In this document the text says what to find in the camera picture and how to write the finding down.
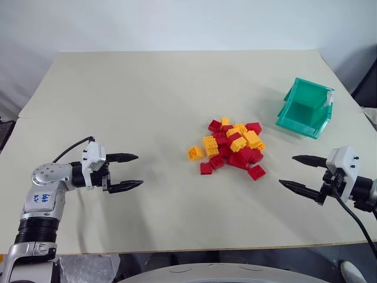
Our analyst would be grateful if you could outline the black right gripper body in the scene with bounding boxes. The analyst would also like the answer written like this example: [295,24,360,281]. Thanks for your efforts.
[318,168,347,206]

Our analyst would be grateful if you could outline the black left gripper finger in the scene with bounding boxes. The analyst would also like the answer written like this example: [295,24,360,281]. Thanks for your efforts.
[106,153,140,164]
[109,179,144,195]

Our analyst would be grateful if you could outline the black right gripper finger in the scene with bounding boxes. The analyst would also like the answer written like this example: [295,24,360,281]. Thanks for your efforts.
[292,154,329,170]
[278,179,323,203]

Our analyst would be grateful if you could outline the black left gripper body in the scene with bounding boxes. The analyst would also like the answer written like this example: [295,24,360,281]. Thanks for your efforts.
[89,160,112,194]

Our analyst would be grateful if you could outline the green plastic bin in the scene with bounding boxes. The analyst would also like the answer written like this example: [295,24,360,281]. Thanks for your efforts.
[275,77,336,141]

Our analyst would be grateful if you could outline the red plastic toy brick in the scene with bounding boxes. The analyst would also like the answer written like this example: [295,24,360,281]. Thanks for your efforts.
[235,148,263,164]

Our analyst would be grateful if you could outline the white rounded object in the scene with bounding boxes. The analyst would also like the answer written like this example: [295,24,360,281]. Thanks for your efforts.
[340,260,362,283]

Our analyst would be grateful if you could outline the clear bubble wrap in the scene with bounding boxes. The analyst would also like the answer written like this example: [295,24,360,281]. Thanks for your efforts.
[54,254,119,283]

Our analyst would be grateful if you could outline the dark object beside table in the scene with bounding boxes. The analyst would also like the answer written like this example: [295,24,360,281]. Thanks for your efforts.
[0,116,16,154]

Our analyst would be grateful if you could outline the silver round robot torso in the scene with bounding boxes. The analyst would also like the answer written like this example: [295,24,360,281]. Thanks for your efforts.
[124,261,325,283]

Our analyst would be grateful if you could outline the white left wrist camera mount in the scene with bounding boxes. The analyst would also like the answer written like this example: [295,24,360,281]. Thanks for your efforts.
[81,142,107,190]

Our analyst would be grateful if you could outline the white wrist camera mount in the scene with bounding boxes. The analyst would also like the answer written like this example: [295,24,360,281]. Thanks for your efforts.
[325,144,362,202]
[81,142,107,190]

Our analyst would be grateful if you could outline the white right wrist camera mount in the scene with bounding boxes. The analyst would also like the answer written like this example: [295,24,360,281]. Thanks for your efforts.
[325,144,362,202]

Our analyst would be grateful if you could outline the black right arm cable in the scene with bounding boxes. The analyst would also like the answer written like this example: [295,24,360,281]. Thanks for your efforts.
[334,174,377,260]

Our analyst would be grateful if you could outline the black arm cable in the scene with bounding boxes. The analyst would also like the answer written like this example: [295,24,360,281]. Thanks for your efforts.
[334,174,377,260]
[52,136,95,163]

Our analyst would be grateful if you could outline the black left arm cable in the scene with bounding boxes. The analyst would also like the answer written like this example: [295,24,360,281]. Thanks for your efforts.
[52,136,95,163]

